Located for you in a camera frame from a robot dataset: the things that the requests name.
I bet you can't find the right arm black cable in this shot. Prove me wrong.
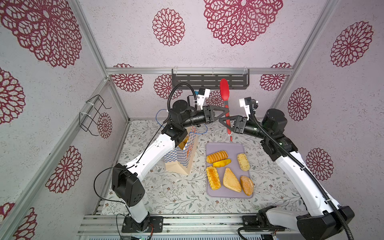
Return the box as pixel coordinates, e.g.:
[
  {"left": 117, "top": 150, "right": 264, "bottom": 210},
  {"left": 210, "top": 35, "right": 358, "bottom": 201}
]
[{"left": 238, "top": 104, "right": 355, "bottom": 240}]

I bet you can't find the blue checkered paper bag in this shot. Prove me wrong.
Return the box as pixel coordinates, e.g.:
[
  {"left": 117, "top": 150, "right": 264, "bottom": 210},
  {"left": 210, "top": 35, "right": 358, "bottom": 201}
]
[{"left": 164, "top": 124, "right": 208, "bottom": 176}]

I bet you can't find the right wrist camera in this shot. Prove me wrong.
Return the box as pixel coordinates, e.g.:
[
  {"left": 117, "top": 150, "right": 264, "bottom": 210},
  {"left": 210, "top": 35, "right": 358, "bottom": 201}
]
[{"left": 239, "top": 97, "right": 259, "bottom": 119}]

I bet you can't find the lavender plastic tray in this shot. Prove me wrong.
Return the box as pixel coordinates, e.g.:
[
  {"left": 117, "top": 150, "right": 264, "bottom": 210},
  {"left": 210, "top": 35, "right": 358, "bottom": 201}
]
[{"left": 206, "top": 143, "right": 253, "bottom": 199}]

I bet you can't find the braided fake bread loaf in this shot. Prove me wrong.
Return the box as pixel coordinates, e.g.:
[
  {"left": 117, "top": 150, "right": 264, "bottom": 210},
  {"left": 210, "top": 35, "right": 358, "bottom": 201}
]
[{"left": 206, "top": 151, "right": 228, "bottom": 164}]

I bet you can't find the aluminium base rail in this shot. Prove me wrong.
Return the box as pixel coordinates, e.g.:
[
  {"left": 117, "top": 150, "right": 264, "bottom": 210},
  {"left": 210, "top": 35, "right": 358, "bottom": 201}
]
[{"left": 76, "top": 212, "right": 301, "bottom": 240}]

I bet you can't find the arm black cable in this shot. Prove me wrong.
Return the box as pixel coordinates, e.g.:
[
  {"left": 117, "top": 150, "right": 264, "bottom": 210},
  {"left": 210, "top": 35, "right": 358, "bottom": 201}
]
[
  {"left": 93, "top": 82, "right": 199, "bottom": 208},
  {"left": 238, "top": 104, "right": 355, "bottom": 240}
]

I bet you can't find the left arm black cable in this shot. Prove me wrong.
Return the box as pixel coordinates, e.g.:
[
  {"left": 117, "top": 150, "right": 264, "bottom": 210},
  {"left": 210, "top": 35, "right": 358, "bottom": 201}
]
[{"left": 93, "top": 82, "right": 199, "bottom": 208}]

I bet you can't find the black wire wall rack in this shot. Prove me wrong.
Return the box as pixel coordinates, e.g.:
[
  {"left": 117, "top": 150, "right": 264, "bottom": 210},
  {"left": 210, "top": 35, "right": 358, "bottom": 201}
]
[{"left": 78, "top": 95, "right": 113, "bottom": 139}]

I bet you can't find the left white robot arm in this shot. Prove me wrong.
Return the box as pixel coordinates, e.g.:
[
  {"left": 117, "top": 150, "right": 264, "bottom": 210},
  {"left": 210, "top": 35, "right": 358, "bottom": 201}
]
[{"left": 112, "top": 100, "right": 229, "bottom": 231}]

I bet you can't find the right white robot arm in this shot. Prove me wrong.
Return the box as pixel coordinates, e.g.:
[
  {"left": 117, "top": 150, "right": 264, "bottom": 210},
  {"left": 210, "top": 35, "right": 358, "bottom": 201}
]
[{"left": 229, "top": 109, "right": 355, "bottom": 240}]

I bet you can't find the oval sugared fake bread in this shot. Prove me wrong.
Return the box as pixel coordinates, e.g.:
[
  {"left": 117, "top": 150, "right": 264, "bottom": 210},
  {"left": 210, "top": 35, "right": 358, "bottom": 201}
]
[{"left": 240, "top": 176, "right": 254, "bottom": 196}]

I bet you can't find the corn topped fake bread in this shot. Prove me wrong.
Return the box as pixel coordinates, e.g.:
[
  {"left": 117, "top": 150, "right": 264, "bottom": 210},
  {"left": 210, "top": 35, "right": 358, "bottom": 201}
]
[{"left": 206, "top": 166, "right": 221, "bottom": 191}]

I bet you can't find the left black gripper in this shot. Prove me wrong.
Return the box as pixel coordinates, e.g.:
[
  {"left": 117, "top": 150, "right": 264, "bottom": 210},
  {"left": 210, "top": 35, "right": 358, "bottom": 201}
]
[{"left": 181, "top": 105, "right": 228, "bottom": 129}]

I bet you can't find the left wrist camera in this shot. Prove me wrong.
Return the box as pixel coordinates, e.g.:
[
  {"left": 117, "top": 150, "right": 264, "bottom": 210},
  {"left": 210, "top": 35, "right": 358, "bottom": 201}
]
[{"left": 196, "top": 88, "right": 211, "bottom": 110}]

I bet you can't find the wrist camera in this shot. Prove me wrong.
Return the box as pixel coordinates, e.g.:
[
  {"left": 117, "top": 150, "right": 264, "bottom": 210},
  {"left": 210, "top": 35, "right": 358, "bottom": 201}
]
[
  {"left": 196, "top": 88, "right": 211, "bottom": 110},
  {"left": 239, "top": 97, "right": 259, "bottom": 119}
]

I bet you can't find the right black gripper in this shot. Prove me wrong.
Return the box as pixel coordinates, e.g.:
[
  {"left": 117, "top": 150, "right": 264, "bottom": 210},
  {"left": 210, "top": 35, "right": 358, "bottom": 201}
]
[{"left": 220, "top": 118, "right": 271, "bottom": 144}]

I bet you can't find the triangular fake toast slice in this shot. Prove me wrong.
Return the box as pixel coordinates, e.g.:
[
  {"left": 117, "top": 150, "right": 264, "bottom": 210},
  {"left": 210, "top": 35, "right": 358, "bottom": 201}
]
[{"left": 223, "top": 168, "right": 242, "bottom": 193}]

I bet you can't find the small yellow fake bread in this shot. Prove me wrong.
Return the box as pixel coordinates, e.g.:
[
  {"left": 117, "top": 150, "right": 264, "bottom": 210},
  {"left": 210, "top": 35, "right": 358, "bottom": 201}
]
[{"left": 213, "top": 159, "right": 232, "bottom": 168}]

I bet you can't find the dark grey wall shelf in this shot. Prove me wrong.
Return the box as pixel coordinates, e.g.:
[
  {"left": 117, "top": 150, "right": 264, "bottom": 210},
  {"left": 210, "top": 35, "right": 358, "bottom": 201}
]
[{"left": 171, "top": 69, "right": 250, "bottom": 90}]

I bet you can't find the fake croissant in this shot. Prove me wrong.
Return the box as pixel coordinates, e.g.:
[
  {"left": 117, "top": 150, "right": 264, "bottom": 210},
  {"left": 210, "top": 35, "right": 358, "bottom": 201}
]
[{"left": 237, "top": 153, "right": 251, "bottom": 172}]

